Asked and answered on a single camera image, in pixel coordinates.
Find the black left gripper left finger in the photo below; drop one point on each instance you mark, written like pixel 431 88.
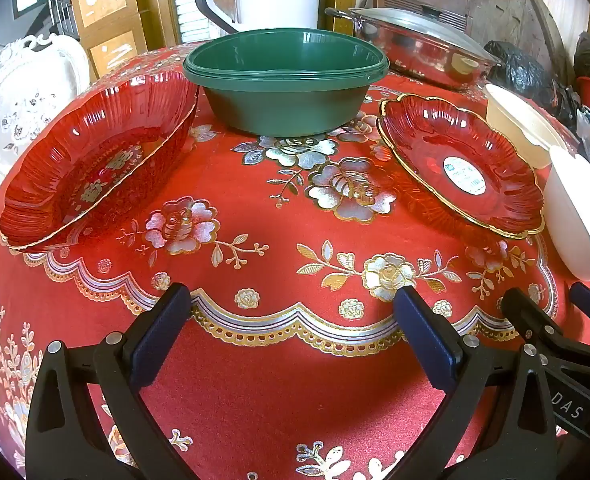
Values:
pixel 64 438

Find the cream ribbed plastic bowl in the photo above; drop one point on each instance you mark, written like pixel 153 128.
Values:
pixel 530 133

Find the white ornate chair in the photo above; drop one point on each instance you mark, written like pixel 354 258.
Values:
pixel 39 77

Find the red floral tablecloth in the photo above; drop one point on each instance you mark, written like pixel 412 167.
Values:
pixel 291 364

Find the wooden cabinet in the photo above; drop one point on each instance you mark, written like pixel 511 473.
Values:
pixel 114 31

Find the red plate with sticker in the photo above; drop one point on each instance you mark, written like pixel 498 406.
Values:
pixel 472 170

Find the white plastic bowl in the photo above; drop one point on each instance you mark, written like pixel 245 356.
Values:
pixel 567 210

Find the steel pan with lid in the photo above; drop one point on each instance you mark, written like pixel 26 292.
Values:
pixel 422 47

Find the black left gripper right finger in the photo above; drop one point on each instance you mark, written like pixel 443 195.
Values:
pixel 518 441

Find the green plastic bowl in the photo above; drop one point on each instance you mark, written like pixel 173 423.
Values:
pixel 285 82

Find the red scalloped plate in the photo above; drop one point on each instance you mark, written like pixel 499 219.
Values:
pixel 99 162

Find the black garbage bag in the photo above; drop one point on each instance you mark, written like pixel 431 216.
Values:
pixel 522 74

